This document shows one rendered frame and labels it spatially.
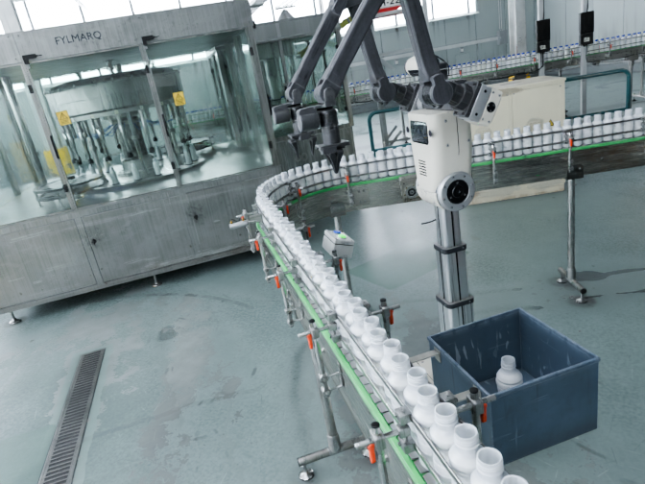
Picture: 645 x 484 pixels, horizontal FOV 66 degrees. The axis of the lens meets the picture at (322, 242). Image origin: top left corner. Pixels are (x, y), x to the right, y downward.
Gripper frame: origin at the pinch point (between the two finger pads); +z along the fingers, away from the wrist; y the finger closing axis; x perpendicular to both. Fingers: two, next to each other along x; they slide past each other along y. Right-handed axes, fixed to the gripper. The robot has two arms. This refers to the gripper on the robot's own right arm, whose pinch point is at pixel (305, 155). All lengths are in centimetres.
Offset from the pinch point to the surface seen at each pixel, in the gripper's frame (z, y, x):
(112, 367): 140, 133, -136
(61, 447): 140, 152, -60
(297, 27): -76, -123, -454
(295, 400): 140, 23, -35
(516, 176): 53, -144, -61
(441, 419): 23, 17, 139
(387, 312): 32, 5, 86
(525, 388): 46, -17, 115
